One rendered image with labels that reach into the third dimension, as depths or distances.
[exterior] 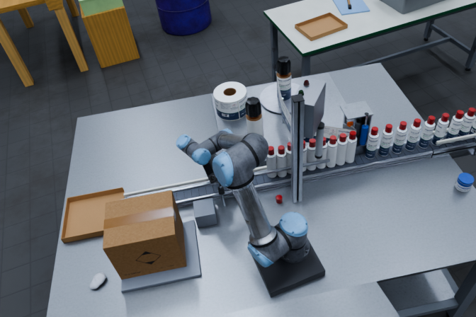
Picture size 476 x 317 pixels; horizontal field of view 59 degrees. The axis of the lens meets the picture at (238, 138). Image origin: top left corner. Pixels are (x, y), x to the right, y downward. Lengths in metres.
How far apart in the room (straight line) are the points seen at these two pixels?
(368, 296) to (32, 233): 2.53
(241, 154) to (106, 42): 3.50
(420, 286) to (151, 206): 1.62
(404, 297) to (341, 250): 0.73
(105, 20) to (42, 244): 2.38
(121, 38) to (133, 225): 3.23
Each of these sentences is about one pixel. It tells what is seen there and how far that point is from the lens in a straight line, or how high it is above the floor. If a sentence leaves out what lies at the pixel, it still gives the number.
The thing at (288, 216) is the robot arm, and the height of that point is 1.11.
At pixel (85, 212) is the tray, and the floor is 0.83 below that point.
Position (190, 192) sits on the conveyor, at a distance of 2.20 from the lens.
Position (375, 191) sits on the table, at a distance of 2.26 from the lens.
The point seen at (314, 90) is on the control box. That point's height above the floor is 1.48.
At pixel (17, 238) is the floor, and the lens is 3.63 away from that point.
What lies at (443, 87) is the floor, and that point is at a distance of 4.39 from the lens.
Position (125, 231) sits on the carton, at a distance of 1.85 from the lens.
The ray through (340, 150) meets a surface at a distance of 2.19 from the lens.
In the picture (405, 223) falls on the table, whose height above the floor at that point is 0.83.
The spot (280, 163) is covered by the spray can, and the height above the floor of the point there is 1.00.
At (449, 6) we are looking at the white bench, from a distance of 3.98.
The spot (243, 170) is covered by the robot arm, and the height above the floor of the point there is 1.44.
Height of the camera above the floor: 2.57
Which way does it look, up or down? 44 degrees down
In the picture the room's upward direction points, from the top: 7 degrees counter-clockwise
